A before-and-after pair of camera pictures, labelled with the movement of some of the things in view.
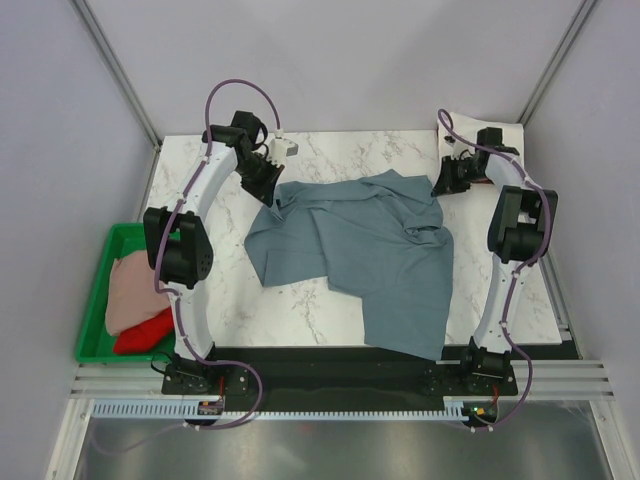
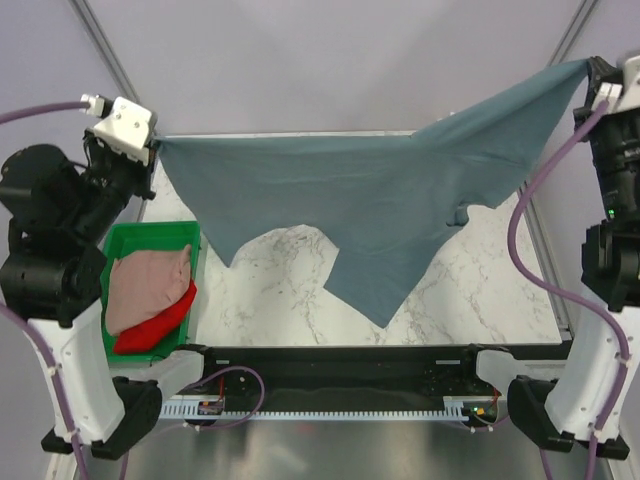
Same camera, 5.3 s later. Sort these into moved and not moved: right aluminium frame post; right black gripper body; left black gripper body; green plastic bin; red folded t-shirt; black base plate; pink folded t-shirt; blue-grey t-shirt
Moved: right black gripper body; left black gripper body; blue-grey t-shirt
Not moved: red folded t-shirt; black base plate; green plastic bin; pink folded t-shirt; right aluminium frame post
